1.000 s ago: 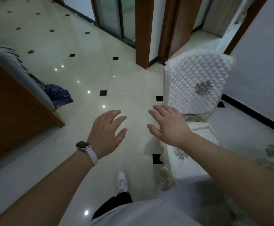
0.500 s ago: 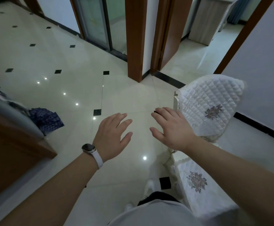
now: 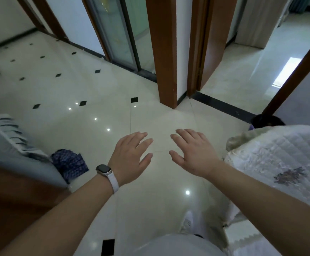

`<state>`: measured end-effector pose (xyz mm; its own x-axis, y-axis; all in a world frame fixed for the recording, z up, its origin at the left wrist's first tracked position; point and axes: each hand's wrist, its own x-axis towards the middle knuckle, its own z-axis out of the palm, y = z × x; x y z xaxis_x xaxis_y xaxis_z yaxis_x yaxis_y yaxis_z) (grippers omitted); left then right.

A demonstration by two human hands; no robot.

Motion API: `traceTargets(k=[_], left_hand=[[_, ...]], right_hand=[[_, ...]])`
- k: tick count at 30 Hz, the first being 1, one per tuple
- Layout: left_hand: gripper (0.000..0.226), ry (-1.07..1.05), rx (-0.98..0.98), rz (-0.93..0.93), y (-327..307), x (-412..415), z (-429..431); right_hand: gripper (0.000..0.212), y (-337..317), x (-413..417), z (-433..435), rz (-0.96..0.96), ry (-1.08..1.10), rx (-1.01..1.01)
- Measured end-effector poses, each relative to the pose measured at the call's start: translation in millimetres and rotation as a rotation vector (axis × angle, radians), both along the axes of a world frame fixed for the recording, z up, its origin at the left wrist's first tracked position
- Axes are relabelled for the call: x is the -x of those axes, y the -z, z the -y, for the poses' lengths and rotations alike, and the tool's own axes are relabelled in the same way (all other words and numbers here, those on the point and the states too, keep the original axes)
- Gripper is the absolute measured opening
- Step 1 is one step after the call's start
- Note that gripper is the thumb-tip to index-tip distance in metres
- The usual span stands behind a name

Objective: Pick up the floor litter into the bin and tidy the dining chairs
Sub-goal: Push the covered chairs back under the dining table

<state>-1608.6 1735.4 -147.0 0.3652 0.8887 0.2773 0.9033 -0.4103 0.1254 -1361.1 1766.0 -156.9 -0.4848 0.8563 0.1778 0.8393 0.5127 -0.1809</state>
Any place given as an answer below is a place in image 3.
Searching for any person's left hand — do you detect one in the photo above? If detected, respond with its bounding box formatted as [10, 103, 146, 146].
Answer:
[108, 132, 154, 187]

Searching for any person's right hand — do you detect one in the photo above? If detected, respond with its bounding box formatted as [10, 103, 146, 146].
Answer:
[168, 128, 222, 179]

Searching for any cream quilted cover chair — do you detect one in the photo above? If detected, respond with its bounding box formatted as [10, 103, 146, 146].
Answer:
[223, 124, 310, 256]

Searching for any person's left forearm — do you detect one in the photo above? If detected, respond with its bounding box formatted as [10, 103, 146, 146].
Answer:
[0, 173, 114, 256]

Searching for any person's right forearm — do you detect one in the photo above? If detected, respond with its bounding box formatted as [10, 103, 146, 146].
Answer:
[209, 160, 310, 256]

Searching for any black purple waste bin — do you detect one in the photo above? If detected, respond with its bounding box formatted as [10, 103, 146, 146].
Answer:
[249, 114, 286, 131]

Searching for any smartwatch with white band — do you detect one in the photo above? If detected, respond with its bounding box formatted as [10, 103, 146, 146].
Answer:
[96, 164, 120, 194]

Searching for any black baseboard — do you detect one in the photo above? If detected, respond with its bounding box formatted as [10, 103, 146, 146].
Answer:
[0, 28, 257, 123]

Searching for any dark blue cloth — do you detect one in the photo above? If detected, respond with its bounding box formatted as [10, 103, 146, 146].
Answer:
[50, 148, 89, 184]

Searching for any white right sneaker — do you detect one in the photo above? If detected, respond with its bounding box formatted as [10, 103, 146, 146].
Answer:
[180, 210, 195, 235]

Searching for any white shirt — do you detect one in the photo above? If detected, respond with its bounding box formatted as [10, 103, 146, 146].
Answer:
[129, 234, 227, 256]

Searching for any brown wooden pillar trim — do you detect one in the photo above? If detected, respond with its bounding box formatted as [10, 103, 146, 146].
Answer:
[145, 0, 178, 110]

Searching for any glass sliding door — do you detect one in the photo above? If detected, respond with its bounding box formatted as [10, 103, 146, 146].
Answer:
[81, 0, 157, 75]

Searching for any beige hallway cabinet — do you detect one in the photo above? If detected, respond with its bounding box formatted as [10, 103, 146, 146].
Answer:
[234, 0, 289, 50]

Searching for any dark teal ribbed object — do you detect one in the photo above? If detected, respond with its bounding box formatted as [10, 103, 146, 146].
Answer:
[289, 0, 310, 14]

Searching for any narrow brown doorway frame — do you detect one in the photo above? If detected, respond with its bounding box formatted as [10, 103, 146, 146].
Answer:
[15, 0, 70, 43]

